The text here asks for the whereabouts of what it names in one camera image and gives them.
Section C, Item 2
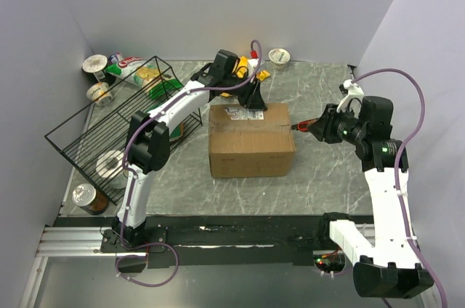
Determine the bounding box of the green lidded jar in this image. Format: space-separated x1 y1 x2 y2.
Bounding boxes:
169 122 185 142

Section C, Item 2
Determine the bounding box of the blue white small packet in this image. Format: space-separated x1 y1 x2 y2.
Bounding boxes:
108 53 124 67

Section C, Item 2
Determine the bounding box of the aluminium rail frame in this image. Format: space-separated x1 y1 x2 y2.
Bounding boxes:
35 226 110 258

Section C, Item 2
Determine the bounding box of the white tape roll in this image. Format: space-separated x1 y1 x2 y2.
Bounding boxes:
95 150 128 189

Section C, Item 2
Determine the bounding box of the yellow Lays chips bag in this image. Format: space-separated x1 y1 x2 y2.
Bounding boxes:
218 56 271 87

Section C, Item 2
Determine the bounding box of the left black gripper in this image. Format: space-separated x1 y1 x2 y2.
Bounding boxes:
223 72 266 111

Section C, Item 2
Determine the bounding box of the white yogurt cup lying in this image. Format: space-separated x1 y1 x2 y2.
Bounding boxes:
86 82 113 107

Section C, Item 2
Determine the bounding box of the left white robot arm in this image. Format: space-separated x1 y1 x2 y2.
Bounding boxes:
112 41 267 251

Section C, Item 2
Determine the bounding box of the white yogurt cup upright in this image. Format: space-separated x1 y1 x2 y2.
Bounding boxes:
82 54 108 82

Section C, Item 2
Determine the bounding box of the white yogurt cup rear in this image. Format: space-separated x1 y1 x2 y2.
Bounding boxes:
268 48 291 70

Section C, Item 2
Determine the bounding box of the green white chips bag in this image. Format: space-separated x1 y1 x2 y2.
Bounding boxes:
105 57 162 94

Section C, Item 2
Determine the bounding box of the brown cardboard express box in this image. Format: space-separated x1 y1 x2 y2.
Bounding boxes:
209 103 296 179

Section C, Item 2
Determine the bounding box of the metal tin can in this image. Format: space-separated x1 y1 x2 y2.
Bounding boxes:
72 183 110 216

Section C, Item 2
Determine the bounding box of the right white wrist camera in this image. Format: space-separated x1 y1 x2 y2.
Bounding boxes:
336 79 365 113

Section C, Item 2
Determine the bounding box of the red black utility knife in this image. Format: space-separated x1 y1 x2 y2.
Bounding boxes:
291 118 318 132

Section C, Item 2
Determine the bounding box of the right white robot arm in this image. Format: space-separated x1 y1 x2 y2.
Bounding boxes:
308 96 434 299

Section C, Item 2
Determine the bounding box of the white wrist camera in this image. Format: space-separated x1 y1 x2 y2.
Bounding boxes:
247 50 261 76
336 79 365 113

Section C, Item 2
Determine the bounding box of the black wire rack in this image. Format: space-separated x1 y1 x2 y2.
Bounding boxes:
45 56 204 206

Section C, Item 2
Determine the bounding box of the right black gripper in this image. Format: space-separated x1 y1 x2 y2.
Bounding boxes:
307 104 367 146

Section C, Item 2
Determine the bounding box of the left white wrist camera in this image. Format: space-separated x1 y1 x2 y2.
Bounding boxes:
247 50 261 76

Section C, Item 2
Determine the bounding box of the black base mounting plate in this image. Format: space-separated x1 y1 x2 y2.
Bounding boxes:
100 215 360 270

